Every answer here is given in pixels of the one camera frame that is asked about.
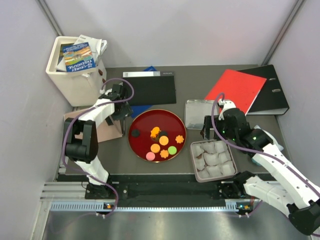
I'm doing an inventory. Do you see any black sandwich cookie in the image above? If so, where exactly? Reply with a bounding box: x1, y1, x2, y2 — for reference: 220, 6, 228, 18
131, 129, 140, 138
158, 131, 168, 137

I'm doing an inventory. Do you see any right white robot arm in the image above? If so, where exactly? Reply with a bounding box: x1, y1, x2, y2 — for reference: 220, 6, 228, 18
203, 99, 320, 236

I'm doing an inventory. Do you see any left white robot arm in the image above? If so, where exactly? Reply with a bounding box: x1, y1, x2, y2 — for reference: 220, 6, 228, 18
62, 83, 133, 200

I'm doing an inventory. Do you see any silver tin lid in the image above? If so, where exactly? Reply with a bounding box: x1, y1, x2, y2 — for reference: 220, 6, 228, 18
184, 99, 214, 130

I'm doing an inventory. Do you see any blue folder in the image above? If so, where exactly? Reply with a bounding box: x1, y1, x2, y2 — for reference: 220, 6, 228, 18
131, 66, 156, 119

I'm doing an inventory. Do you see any cookie tin with paper cups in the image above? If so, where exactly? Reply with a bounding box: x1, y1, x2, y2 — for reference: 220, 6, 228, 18
190, 140, 238, 183

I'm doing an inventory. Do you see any black folder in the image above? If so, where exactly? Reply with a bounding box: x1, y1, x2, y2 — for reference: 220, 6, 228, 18
122, 71, 177, 106

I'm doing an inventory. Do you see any orange flower cookie right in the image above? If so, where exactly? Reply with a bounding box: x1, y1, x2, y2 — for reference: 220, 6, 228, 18
175, 135, 185, 144

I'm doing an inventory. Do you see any orange flower cookie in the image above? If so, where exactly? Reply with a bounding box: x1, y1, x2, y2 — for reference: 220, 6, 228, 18
160, 149, 169, 159
175, 135, 185, 144

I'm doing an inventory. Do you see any white storage bin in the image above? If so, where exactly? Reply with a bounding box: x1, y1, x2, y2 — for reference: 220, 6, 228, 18
45, 36, 107, 107

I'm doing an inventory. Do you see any red folder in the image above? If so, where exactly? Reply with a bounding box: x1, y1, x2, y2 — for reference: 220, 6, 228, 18
204, 69, 267, 114

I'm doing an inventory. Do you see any pink notebook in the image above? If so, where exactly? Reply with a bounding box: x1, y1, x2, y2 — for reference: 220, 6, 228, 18
63, 107, 123, 143

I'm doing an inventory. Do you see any green sandwich cookie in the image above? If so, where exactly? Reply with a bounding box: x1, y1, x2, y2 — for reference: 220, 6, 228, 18
167, 146, 177, 155

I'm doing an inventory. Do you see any orange leaf cookie large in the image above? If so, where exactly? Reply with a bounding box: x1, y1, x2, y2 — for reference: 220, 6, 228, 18
150, 126, 161, 139

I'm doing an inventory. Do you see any red round lacquer tray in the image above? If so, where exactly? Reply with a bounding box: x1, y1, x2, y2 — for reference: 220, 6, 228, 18
128, 109, 187, 163

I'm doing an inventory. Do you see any orange flower cookie lower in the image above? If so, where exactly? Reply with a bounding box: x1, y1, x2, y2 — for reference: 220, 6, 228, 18
160, 149, 169, 159

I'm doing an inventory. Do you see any blue illustrated booklet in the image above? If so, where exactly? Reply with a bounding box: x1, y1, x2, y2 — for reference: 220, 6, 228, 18
62, 42, 96, 73

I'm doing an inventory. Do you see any white paper stack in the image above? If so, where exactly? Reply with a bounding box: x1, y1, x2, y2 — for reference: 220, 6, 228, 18
55, 34, 108, 72

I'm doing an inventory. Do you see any orange round dotted cookie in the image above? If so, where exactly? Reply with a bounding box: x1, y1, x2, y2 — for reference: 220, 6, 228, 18
150, 143, 161, 154

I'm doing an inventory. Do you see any pink sandwich cookie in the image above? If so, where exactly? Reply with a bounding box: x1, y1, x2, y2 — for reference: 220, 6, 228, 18
145, 151, 156, 161

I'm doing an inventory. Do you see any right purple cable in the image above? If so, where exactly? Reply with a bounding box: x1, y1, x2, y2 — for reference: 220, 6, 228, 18
211, 92, 320, 221

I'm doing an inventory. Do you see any black ring binder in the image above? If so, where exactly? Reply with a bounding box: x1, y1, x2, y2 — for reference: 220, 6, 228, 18
239, 64, 290, 116

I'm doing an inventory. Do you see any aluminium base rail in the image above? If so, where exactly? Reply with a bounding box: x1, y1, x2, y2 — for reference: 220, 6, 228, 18
40, 182, 259, 213

